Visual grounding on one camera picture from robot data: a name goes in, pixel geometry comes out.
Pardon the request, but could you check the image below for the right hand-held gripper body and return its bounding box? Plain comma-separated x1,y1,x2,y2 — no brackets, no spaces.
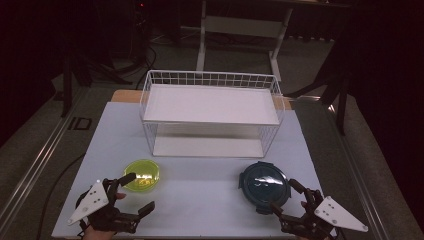
279,188,369,240

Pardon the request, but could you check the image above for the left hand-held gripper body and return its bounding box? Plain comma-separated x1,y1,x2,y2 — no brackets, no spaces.
66,178,141,234

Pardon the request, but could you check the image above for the green plastic bowl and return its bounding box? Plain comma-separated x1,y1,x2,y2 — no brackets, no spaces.
123,159,161,193

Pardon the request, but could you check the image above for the dark blue lidded container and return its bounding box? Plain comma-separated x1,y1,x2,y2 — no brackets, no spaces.
238,161,292,215

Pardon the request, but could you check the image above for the white wire shelf rack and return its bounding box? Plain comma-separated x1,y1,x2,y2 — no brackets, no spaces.
139,69,286,159

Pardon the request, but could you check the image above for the person's right hand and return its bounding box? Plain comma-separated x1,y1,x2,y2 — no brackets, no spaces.
294,200,311,240

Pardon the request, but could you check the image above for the person's left hand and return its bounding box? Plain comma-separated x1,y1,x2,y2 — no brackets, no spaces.
81,191,128,240

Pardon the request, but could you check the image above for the white table mat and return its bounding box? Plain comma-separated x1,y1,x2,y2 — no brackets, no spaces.
51,101,338,239

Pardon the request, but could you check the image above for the dark metal stand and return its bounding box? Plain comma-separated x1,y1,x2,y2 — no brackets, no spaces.
60,54,93,118
285,39,353,136

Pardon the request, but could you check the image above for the black floor cable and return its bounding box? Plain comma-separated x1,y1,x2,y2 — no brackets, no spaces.
35,152,87,240

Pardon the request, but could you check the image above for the metal floor rail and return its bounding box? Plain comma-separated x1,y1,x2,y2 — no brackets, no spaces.
0,87,88,223
324,101,393,240

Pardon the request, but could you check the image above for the black cable bundle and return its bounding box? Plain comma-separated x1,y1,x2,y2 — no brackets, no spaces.
83,44,158,89

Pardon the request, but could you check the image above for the white metal desk frame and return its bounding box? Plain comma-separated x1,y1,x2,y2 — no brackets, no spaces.
195,0,294,83

